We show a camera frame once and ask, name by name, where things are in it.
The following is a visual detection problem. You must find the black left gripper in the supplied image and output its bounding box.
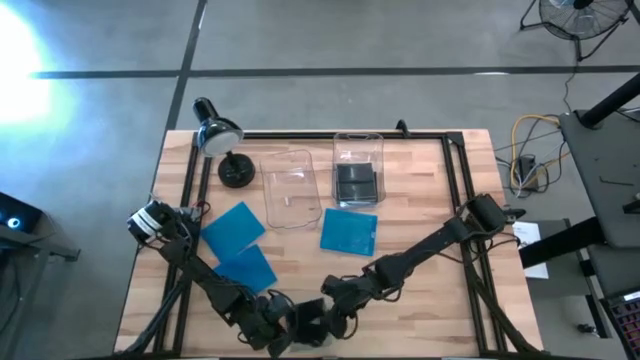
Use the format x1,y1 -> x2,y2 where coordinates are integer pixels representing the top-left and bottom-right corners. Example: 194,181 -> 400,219
239,292 -> 302,359

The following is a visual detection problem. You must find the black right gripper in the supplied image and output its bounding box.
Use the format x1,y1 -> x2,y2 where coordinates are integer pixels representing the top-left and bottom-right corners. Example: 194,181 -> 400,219
318,273 -> 367,342

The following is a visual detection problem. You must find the black clear jewel case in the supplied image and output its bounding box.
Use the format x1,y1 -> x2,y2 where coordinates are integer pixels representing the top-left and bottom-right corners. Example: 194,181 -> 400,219
335,162 -> 377,199
337,182 -> 380,207
291,298 -> 332,348

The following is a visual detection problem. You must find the blue jewel case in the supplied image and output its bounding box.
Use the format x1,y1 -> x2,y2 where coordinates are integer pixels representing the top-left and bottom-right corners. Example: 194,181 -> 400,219
213,243 -> 279,297
199,201 -> 267,263
319,207 -> 380,258

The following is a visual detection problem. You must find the clear plastic bin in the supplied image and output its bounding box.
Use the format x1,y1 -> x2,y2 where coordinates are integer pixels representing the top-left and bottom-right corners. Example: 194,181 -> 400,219
258,148 -> 324,232
331,131 -> 388,209

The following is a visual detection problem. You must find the black desk lamp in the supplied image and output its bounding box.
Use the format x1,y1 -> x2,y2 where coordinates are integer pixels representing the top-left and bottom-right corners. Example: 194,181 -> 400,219
192,97 -> 258,190

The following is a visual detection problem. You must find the white paper sheet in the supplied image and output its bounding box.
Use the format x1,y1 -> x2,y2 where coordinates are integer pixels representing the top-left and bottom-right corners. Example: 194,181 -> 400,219
511,220 -> 550,280

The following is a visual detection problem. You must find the black side bench beam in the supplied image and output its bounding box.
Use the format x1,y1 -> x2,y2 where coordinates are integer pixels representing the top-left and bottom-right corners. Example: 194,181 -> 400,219
518,215 -> 609,269

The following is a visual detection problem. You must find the black power strip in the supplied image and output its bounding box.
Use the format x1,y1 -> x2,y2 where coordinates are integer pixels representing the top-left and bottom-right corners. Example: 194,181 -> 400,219
516,153 -> 541,193

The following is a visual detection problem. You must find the black floor stand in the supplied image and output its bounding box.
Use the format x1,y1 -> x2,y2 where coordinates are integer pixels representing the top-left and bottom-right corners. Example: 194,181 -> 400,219
0,227 -> 82,264

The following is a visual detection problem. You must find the black box with blue light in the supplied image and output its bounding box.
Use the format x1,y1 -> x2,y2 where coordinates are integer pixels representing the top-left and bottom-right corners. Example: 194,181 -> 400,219
0,191 -> 45,235

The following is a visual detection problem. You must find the laptop with lit keyboard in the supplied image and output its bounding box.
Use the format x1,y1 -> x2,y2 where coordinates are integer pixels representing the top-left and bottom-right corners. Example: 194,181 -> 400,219
601,289 -> 640,360

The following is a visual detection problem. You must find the grey cart top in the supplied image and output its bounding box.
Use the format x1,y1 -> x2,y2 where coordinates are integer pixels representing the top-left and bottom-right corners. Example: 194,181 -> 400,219
558,107 -> 640,250

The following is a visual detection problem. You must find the black diagonal pole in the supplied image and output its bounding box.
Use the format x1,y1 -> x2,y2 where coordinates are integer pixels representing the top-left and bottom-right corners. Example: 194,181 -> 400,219
578,73 -> 640,130

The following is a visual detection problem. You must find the black floor fan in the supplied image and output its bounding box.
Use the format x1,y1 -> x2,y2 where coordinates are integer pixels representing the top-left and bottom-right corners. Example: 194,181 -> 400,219
518,0 -> 635,63

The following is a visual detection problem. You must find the black aluminium table frame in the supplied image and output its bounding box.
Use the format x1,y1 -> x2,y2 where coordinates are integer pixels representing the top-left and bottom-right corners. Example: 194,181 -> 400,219
112,129 -> 544,360

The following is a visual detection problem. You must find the yellow cable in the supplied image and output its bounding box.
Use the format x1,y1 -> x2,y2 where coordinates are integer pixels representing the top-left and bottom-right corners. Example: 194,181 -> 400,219
509,113 -> 572,189

